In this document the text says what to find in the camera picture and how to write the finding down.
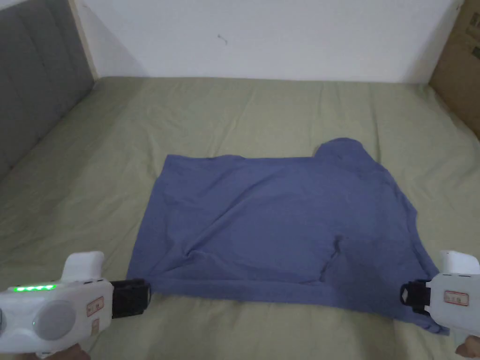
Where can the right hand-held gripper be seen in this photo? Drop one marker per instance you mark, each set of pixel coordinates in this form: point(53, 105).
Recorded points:
point(450, 296)

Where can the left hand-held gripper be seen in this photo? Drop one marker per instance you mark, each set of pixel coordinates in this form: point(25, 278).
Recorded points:
point(56, 307)

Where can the blue shirt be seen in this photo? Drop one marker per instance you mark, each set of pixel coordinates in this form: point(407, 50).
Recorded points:
point(277, 225)

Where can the person's left hand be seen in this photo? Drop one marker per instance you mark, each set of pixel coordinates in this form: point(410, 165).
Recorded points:
point(77, 351)

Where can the person's right hand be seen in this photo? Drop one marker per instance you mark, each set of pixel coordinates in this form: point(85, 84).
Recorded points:
point(470, 347)

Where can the brown cardboard carton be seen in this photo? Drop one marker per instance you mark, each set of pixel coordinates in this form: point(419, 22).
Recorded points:
point(459, 63)

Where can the grey padded headboard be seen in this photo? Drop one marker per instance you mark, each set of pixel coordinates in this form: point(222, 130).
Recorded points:
point(37, 75)

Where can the bed with pale green sheet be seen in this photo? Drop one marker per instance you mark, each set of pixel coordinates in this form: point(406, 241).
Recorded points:
point(240, 108)

